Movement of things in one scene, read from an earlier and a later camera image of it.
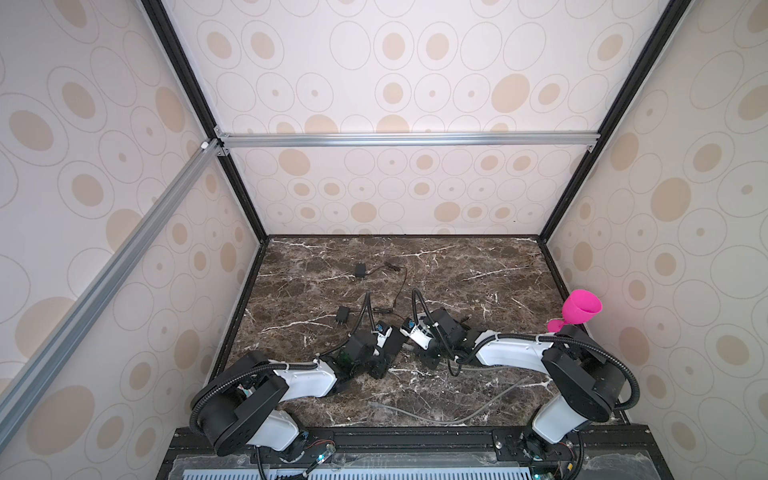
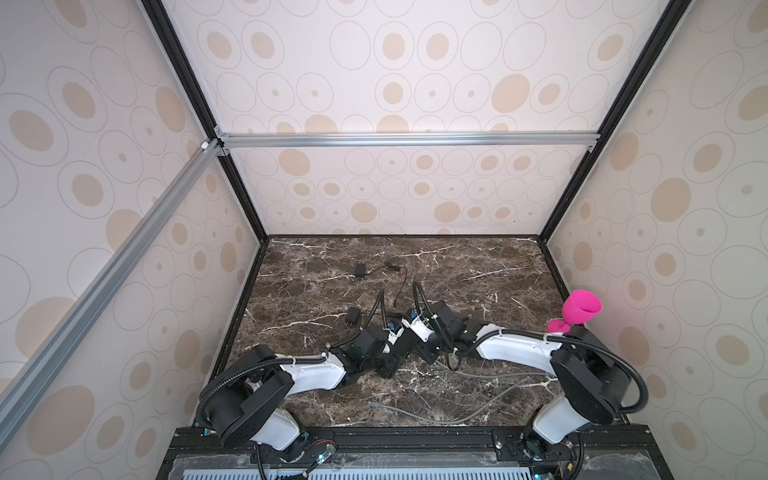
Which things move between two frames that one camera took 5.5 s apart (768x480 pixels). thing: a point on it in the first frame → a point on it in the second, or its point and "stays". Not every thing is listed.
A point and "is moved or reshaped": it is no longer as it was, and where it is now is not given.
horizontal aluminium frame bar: [224, 140] stays
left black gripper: [381, 369] stays
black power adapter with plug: [342, 314] is moved or reshaped
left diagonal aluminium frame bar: [41, 366] stays
